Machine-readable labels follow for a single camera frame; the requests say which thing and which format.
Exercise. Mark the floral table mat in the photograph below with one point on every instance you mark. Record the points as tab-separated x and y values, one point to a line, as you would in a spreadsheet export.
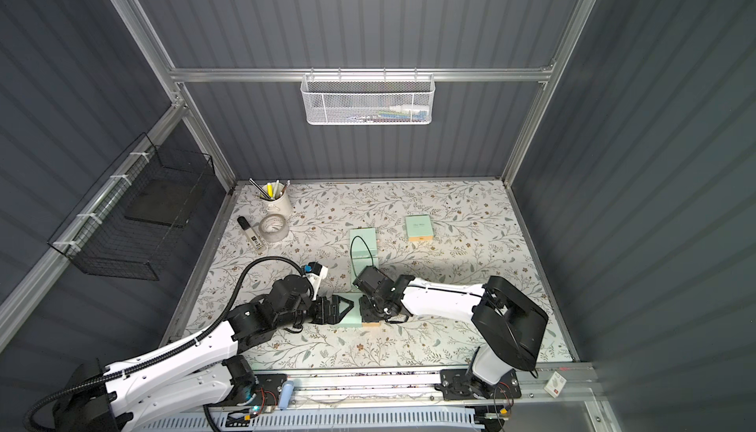
476	236

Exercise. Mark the white perforated front panel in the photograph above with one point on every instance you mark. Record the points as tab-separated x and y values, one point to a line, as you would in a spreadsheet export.
419	418

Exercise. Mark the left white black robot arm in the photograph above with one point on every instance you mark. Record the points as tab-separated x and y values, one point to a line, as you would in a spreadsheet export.
205	368

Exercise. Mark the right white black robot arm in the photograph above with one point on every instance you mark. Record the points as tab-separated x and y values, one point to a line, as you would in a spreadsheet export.
510	323

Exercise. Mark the white wire wall basket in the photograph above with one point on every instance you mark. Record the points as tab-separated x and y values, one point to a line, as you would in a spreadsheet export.
382	99

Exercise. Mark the blue cylinder on rail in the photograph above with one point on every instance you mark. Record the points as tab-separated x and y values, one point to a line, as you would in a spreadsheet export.
286	395

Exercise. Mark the black marker pen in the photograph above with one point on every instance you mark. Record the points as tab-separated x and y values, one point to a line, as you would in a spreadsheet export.
250	233

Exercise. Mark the black wire side basket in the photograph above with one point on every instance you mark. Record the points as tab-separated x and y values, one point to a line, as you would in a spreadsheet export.
131	226

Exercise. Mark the mint jewelry box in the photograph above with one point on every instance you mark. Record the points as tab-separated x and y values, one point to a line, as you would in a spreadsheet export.
419	228
359	264
357	324
363	243

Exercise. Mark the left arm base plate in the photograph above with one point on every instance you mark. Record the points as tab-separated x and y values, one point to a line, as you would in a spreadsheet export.
263	390

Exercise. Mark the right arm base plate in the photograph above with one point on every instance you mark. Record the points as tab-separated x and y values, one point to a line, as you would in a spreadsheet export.
461	384

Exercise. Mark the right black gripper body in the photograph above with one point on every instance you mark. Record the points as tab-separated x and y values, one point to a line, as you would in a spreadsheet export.
377	303

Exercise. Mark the white pen holder cup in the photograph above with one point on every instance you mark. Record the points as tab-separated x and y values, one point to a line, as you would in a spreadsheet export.
275	198

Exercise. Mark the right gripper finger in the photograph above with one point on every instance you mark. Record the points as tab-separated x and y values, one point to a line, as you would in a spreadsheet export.
366	310
387	313

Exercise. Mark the white square tag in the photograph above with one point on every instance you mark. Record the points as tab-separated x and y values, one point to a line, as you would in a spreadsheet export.
555	385

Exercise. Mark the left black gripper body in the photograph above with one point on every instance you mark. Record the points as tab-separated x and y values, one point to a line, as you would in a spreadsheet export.
325	309

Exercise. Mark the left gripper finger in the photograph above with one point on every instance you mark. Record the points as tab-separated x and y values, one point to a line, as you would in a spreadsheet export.
343	316
341	302

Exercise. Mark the clear tape roll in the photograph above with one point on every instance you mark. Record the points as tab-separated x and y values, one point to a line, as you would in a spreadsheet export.
273	228

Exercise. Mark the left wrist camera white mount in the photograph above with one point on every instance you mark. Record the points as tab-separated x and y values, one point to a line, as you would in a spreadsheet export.
315	274

